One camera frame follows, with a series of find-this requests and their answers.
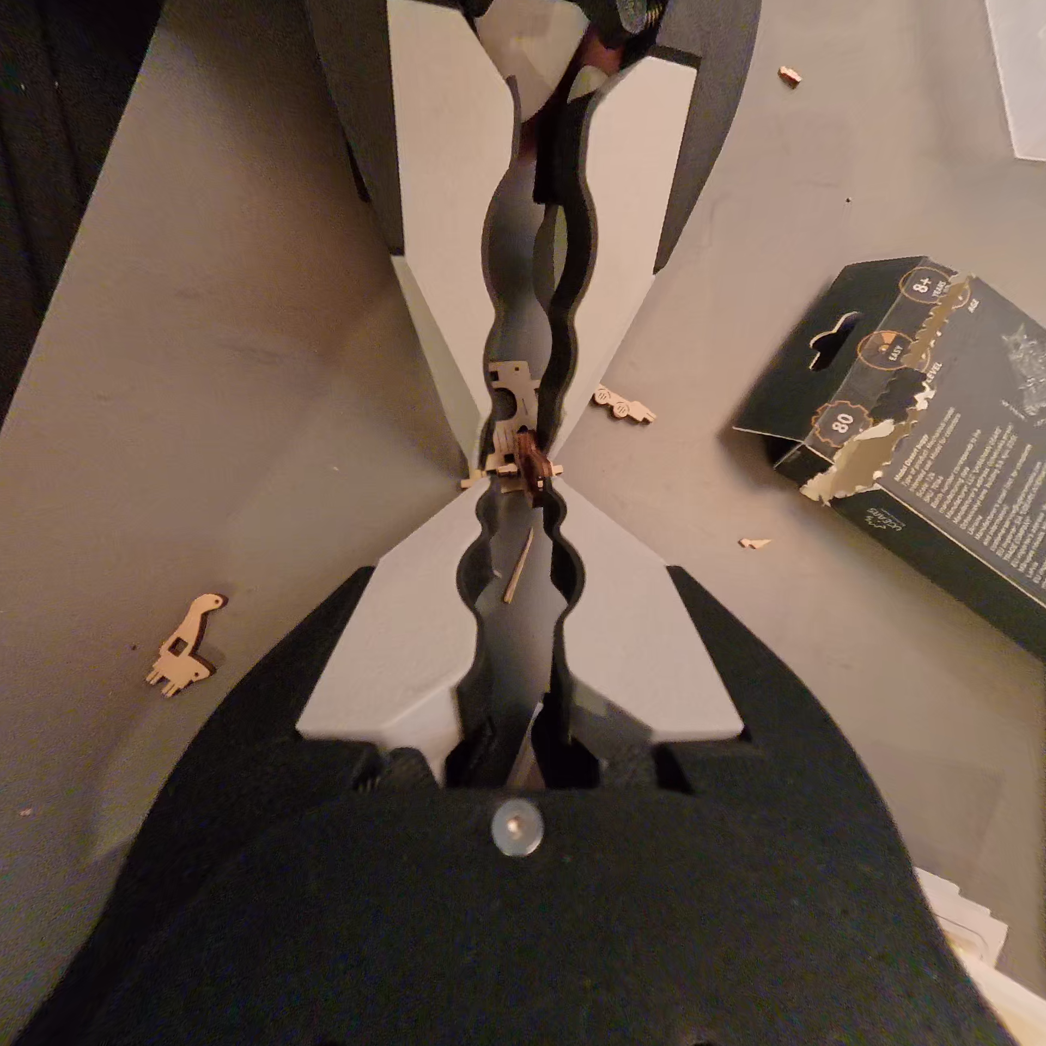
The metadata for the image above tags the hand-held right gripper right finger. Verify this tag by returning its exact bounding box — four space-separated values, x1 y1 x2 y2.
554 490 746 787

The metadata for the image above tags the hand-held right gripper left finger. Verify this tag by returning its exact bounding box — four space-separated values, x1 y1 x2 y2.
296 486 498 787

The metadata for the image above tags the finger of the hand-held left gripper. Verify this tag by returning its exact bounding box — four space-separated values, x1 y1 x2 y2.
535 47 701 459
387 0 526 485

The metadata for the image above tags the pale notched wooden strip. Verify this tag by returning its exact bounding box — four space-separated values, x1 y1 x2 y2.
460 452 567 497

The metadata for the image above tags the dark brown wooden wheel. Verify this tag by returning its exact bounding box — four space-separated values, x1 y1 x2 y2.
512 430 551 508

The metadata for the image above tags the pale wooden model plate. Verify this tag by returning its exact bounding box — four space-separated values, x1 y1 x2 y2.
487 360 542 431

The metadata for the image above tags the foot-shaped wooden model part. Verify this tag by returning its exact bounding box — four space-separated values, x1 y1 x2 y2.
144 592 230 698

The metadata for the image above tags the small pale wooden model part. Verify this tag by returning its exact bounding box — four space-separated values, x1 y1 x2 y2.
592 383 658 427

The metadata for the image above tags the black cardboard model kit box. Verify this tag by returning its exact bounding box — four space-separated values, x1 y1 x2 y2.
731 257 1046 640

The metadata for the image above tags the person's left hand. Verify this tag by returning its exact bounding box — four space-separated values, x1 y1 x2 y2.
569 20 626 99

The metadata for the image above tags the thin wooden stick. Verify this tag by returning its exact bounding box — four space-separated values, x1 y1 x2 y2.
501 526 536 606

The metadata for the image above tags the dark cloth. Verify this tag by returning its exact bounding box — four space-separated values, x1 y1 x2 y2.
0 0 161 430

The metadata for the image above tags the white printed paper stack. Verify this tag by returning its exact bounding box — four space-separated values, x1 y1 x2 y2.
914 866 1014 1046

